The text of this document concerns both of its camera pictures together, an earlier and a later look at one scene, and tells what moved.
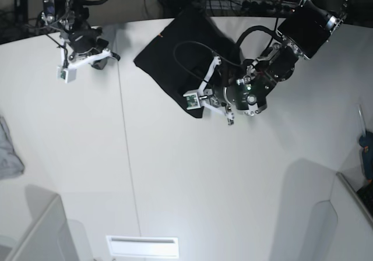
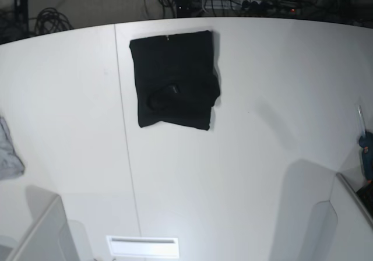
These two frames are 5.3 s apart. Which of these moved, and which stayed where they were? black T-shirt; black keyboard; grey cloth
Moved: black T-shirt
Stayed: black keyboard; grey cloth
